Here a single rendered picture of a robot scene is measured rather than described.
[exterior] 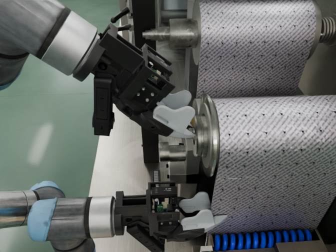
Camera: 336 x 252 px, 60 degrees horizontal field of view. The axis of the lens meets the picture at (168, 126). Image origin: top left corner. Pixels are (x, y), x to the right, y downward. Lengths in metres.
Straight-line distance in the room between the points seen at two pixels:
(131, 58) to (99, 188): 0.57
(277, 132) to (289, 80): 0.26
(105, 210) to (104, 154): 0.47
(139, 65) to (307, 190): 0.38
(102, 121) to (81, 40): 0.13
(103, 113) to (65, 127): 2.20
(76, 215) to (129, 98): 0.25
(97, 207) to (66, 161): 1.78
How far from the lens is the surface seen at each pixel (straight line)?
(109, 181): 0.92
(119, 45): 0.39
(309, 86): 0.88
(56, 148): 2.46
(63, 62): 0.39
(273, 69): 0.69
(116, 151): 1.00
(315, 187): 0.60
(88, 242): 0.65
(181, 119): 0.45
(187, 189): 0.66
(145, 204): 0.55
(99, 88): 0.42
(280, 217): 0.65
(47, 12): 0.39
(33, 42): 0.39
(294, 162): 0.53
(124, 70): 0.41
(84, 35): 0.39
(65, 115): 2.77
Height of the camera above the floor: 1.59
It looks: 40 degrees down
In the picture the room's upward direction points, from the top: straight up
